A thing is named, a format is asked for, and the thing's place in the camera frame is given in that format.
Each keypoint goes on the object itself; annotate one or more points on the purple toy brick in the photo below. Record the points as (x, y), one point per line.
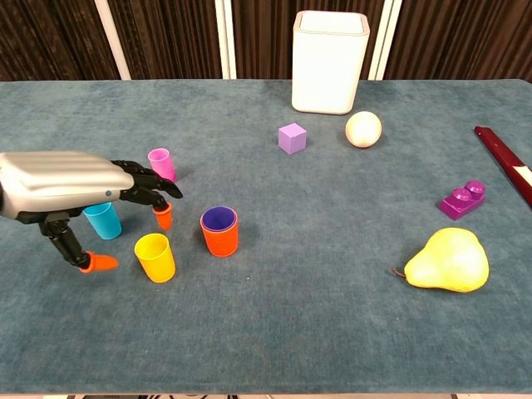
(459, 203)

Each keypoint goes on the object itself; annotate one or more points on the dark blue plastic cup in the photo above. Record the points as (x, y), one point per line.
(219, 219)

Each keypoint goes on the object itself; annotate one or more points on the orange plastic cup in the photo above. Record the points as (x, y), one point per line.
(221, 243)

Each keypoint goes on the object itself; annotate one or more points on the cyan plastic cup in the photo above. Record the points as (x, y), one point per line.
(104, 224)

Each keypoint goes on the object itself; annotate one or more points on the white lidded bin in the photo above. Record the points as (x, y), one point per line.
(328, 70)

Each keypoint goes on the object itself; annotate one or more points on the purple cube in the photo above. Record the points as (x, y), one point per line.
(292, 139)

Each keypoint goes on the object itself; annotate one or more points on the yellow toy pear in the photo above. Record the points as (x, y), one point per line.
(451, 262)

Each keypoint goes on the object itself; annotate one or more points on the blue table cloth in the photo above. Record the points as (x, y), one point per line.
(291, 332)

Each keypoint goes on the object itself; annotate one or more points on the pink plastic cup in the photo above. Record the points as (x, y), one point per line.
(161, 163)

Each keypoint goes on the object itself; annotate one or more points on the white partition post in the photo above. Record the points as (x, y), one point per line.
(384, 41)
(113, 41)
(226, 41)

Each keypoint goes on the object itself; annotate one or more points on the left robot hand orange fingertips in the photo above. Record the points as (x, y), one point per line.
(54, 178)

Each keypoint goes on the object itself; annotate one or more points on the white ball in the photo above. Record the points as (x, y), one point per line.
(363, 129)

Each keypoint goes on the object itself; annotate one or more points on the dark red long box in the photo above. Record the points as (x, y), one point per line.
(503, 156)

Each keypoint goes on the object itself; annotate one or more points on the yellow plastic cup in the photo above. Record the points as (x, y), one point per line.
(157, 264)

